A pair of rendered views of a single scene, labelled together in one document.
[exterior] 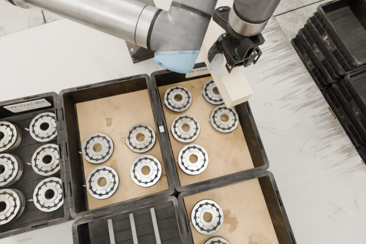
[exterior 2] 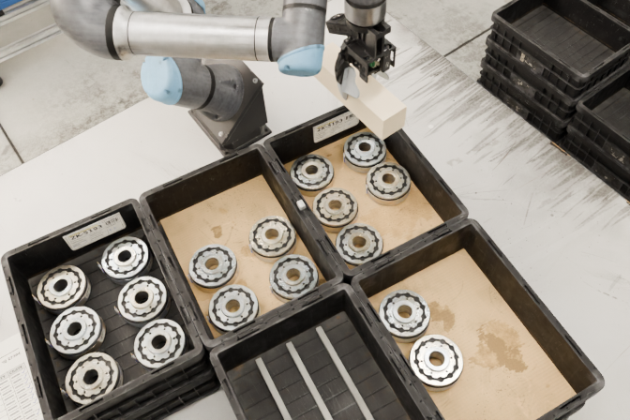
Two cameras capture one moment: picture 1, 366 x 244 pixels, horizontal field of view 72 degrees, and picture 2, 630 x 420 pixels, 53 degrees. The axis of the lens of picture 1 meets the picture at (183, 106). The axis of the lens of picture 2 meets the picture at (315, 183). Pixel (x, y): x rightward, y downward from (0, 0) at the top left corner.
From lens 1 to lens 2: 0.66 m
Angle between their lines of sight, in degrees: 16
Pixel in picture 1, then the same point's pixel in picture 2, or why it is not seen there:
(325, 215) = (599, 294)
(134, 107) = (250, 202)
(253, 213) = (473, 297)
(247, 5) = not seen: outside the picture
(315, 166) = (558, 229)
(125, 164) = (259, 280)
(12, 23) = not seen: outside the picture
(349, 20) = (552, 24)
